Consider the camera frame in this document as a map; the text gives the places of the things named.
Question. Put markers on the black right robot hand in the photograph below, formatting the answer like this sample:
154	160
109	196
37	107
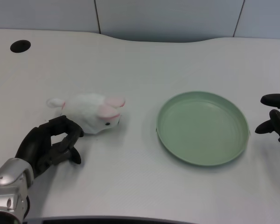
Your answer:
276	121

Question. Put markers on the green round plate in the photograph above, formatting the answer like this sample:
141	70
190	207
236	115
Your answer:
203	128

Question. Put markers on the white plush rabbit doll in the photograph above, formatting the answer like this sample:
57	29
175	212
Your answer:
91	113

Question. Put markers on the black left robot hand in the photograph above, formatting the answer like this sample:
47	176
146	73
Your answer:
38	142

